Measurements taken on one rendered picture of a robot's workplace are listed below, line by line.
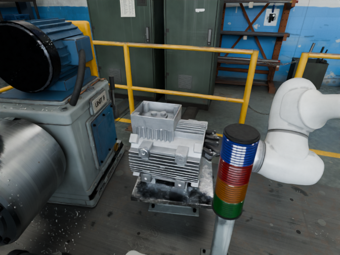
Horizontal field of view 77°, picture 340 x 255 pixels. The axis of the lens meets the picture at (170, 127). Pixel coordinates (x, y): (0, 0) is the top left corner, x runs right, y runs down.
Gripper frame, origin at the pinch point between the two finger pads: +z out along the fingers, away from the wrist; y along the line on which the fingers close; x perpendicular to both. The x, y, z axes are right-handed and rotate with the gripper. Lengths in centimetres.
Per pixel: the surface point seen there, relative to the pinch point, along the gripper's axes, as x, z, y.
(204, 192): 13.4, -14.3, 5.6
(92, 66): -7.3, 37.7, -21.3
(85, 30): -19.9, 39.9, -21.1
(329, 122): 83, -173, -250
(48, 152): 1.4, 25.4, 19.1
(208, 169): 13.4, -14.4, -4.7
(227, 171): -9.9, -15.2, 22.0
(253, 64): 8, -39, -156
